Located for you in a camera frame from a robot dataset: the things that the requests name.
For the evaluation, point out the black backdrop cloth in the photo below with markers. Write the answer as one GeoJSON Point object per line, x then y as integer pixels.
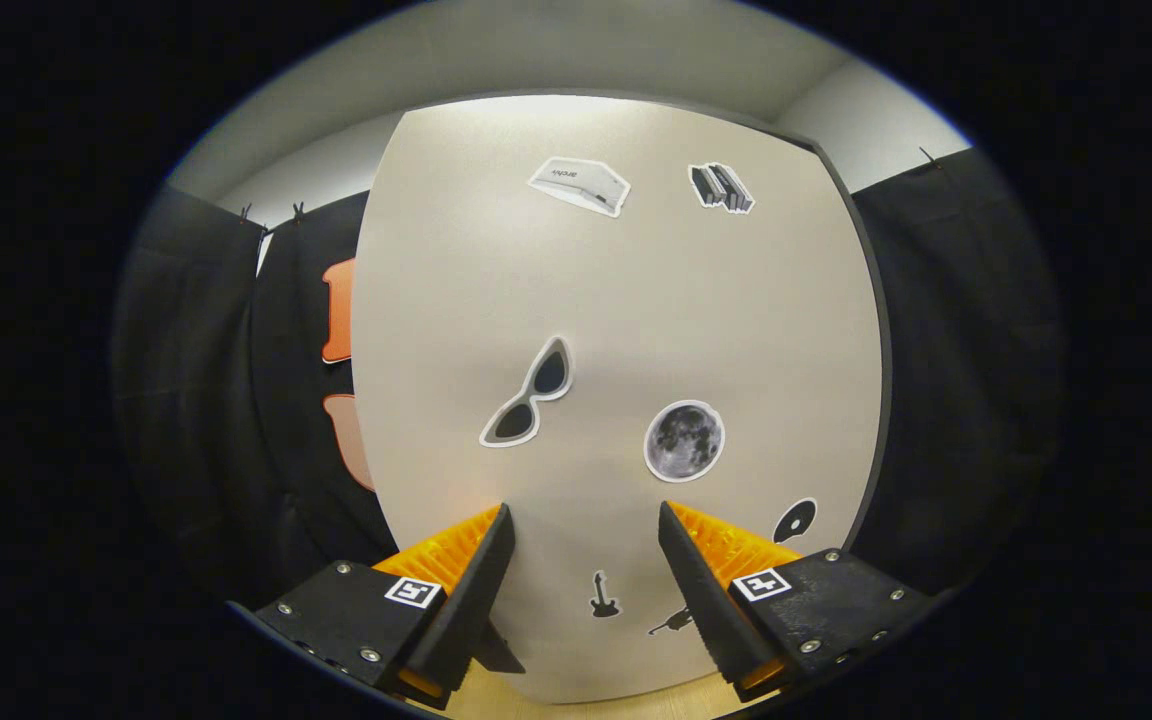
{"type": "Point", "coordinates": [966, 350]}

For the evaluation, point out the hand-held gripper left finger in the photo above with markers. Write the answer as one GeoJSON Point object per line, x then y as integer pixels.
{"type": "Point", "coordinates": [471, 600]}

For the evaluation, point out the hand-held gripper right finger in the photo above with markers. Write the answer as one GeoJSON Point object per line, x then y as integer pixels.
{"type": "Point", "coordinates": [701, 600]}

